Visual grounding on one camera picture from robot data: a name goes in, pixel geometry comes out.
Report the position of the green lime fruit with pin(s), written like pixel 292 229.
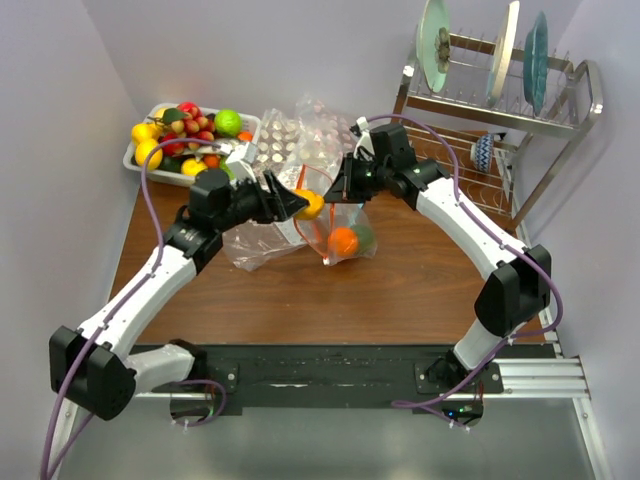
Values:
pixel 228 123

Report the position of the orange fruit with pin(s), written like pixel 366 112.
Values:
pixel 342 242

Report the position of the mint green plate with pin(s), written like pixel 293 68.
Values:
pixel 433 44

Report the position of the red apple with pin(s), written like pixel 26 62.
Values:
pixel 170 146

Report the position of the dark green avocado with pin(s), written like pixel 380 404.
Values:
pixel 170 164

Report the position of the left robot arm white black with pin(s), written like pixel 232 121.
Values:
pixel 93 365

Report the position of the clear zip bag orange zipper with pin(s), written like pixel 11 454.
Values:
pixel 316 232

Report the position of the clear bag pink dots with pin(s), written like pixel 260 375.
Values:
pixel 323 137

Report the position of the small orange tangerine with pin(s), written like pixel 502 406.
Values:
pixel 245 136

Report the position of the crumpled clear zip bag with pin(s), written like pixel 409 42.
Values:
pixel 250 245

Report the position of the teal blue plate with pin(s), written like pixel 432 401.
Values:
pixel 535 64

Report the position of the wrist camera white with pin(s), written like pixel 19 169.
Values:
pixel 240 161
pixel 364 144

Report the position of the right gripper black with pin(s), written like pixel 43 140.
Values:
pixel 344 189

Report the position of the steel dish rack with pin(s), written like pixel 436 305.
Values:
pixel 573 104

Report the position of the small yellow lemon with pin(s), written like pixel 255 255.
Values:
pixel 191 167

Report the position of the blue white patterned bowl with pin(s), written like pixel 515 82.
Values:
pixel 482 153

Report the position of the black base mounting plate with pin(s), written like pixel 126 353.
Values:
pixel 339 376

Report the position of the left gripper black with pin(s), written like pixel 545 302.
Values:
pixel 278 204

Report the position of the green yellow mango fruit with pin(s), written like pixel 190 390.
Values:
pixel 365 237

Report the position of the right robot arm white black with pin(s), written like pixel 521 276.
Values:
pixel 516 277

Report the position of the red lychee bunch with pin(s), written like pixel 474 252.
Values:
pixel 200 128

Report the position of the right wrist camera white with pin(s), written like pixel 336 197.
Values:
pixel 364 144

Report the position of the white cream plate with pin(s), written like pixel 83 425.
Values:
pixel 502 54

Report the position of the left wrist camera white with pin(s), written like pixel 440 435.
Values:
pixel 240 161

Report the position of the white plastic fruit tray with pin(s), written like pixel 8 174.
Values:
pixel 251 123

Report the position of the yellow lemon front left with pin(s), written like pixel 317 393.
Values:
pixel 148 153

